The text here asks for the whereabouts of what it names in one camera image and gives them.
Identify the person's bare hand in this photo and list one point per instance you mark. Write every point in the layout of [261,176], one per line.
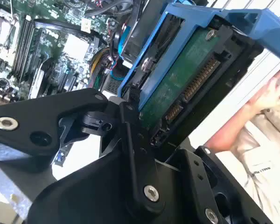
[275,91]

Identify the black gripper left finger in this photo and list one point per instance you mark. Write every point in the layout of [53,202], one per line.
[37,116]

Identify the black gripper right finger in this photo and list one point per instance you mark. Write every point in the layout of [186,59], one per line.
[197,170]

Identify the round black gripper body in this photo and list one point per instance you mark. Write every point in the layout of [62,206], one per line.
[88,198]

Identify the hard disk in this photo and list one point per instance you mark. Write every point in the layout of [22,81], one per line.
[196,70]

